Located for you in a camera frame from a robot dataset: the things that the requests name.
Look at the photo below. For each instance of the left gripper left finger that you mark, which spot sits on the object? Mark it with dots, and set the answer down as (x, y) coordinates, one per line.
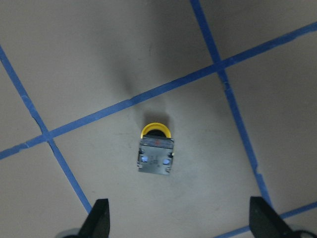
(97, 223)

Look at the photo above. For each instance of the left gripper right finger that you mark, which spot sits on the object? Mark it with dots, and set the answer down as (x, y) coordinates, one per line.
(264, 222)

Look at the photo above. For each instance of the yellow push button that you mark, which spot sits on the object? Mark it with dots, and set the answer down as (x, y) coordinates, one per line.
(156, 149)

